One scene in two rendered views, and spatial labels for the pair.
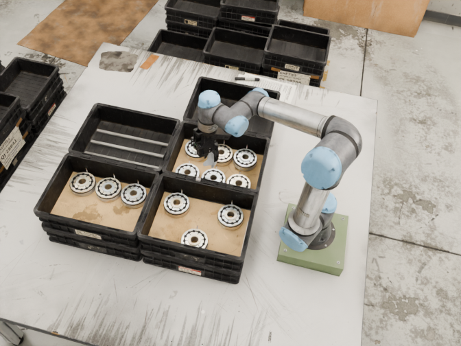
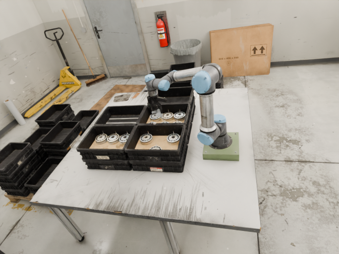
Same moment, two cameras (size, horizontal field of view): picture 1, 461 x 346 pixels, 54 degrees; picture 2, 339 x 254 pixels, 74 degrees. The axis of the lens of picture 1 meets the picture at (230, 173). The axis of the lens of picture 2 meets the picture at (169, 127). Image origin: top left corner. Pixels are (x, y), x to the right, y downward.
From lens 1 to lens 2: 62 cm
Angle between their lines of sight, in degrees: 18
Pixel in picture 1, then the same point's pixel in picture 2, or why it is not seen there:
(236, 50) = not seen: hidden behind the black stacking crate
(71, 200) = (96, 146)
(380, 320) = (281, 202)
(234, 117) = (161, 80)
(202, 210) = (159, 139)
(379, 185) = (265, 137)
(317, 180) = (200, 87)
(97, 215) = not seen: hidden behind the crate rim
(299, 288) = (217, 170)
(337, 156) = (207, 72)
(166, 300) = (145, 185)
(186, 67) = not seen: hidden behind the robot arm
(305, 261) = (217, 154)
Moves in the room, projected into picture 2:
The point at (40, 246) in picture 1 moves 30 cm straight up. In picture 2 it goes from (82, 172) to (66, 144)
